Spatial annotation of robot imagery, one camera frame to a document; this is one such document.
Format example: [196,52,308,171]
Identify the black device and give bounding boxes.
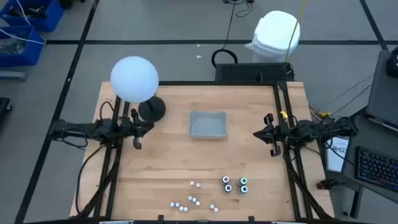
[386,46,398,78]

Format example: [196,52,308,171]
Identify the grey plastic bin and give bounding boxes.
[188,110,229,140]

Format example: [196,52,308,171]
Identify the grey metal bar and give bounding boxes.
[0,71,27,81]

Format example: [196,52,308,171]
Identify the yellow cable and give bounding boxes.
[285,0,308,63]

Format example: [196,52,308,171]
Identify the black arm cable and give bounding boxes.
[75,144,105,215]

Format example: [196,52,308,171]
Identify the brown black floor object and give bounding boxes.
[316,179,346,190]

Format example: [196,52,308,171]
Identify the black backlit keyboard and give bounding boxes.
[355,146,398,192]

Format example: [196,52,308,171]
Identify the white bucket with bag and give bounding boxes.
[244,10,302,63]

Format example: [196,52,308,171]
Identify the black perforated computer case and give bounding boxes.
[215,62,295,83]

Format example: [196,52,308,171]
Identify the white globe lamp black base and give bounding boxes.
[110,55,167,123]

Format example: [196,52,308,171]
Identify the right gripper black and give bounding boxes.
[252,113,292,157]

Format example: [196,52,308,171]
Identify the grey side table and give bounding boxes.
[366,49,398,128]

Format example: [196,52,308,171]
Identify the dark grey desk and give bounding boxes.
[341,107,398,205]

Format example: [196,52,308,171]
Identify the white paper sheet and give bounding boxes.
[325,136,350,173]

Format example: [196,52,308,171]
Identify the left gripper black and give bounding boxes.
[126,108,155,150]

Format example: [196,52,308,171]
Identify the black floor cable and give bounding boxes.
[211,0,239,68]

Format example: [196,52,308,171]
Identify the white cable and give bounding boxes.
[0,0,47,44]

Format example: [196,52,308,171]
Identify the blue storage bin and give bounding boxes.
[0,25,47,68]
[0,0,65,32]

